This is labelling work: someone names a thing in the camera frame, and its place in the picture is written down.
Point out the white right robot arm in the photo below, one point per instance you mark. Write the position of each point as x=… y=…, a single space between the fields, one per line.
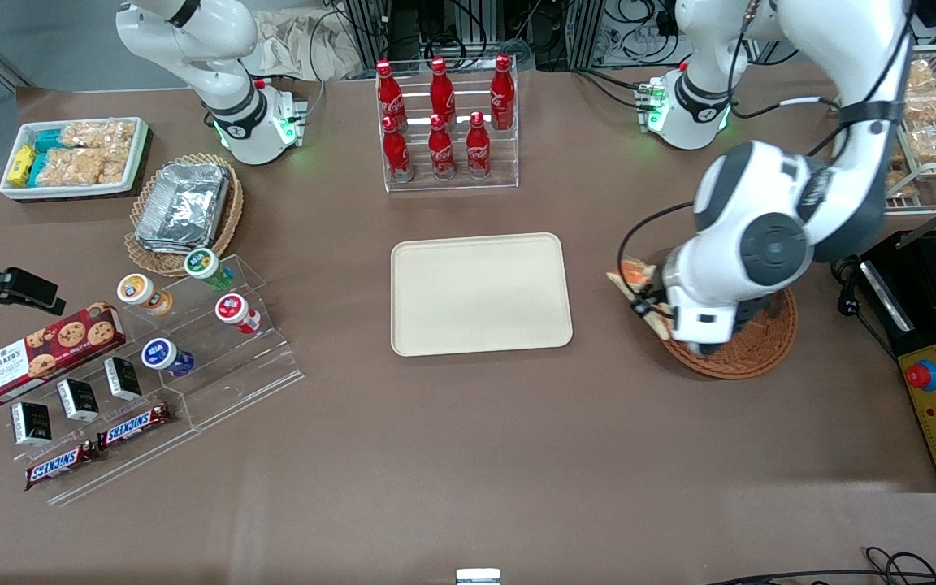
x=224 y=73

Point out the silver metal bar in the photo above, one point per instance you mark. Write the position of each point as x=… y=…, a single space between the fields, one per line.
x=886 y=296

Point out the light wicker basket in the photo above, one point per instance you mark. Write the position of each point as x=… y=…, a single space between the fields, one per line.
x=228 y=219

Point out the blue lid yogurt bottle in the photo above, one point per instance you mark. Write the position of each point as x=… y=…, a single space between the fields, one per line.
x=161 y=355

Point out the red lid yogurt bottle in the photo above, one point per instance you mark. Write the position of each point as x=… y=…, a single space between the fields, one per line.
x=234 y=309

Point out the teal snack packet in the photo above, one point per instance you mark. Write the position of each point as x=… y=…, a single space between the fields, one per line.
x=37 y=166
x=51 y=140

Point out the small silver metal bracket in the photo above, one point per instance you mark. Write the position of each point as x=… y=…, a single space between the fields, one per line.
x=478 y=577

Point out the stack of foil containers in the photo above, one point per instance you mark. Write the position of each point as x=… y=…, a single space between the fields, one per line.
x=184 y=207

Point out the black appliance base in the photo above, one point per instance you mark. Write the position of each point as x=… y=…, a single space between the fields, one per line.
x=927 y=276

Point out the brown wicker basket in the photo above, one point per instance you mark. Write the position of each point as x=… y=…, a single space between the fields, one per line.
x=769 y=345

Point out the triangle sandwich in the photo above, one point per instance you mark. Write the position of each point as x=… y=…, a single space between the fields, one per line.
x=634 y=276

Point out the clear bag of crackers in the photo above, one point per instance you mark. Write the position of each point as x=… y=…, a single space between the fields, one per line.
x=78 y=166
x=102 y=136

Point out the crumpled brown paper bag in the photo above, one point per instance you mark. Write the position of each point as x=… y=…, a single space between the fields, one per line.
x=305 y=45

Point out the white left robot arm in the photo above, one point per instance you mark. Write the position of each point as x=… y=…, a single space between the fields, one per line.
x=809 y=203

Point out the yellow snack packet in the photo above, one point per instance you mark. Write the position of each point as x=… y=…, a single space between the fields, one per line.
x=21 y=165

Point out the aluminium equipment frame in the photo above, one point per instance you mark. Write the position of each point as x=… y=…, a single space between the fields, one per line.
x=468 y=28

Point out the clear acrylic bottle stand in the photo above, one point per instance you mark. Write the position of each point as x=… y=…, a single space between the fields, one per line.
x=504 y=162

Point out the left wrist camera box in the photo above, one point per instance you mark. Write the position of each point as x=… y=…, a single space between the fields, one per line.
x=752 y=318

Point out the red Walkers cookie box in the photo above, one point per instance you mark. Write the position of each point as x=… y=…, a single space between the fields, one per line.
x=45 y=353

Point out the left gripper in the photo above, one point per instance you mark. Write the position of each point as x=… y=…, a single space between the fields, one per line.
x=748 y=313

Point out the clear acrylic stepped display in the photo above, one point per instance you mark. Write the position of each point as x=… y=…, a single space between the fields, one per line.
x=232 y=382

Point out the red cola bottle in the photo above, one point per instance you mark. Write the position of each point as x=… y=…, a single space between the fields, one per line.
x=396 y=154
x=442 y=89
x=441 y=153
x=502 y=93
x=478 y=150
x=389 y=93

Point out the Snickers bar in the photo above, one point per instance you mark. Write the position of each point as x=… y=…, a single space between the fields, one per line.
x=62 y=465
x=135 y=426

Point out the beige plastic tray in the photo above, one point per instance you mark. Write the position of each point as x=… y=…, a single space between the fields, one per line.
x=480 y=294

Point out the orange yogurt bottle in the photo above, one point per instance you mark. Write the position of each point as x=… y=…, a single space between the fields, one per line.
x=139 y=291

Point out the white rectangular snack bin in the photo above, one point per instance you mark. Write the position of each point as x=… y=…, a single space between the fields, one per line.
x=139 y=154

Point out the small black box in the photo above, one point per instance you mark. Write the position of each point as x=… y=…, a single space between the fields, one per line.
x=123 y=379
x=32 y=422
x=78 y=400

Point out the green lid yogurt bottle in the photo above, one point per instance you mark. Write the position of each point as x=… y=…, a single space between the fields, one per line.
x=204 y=264

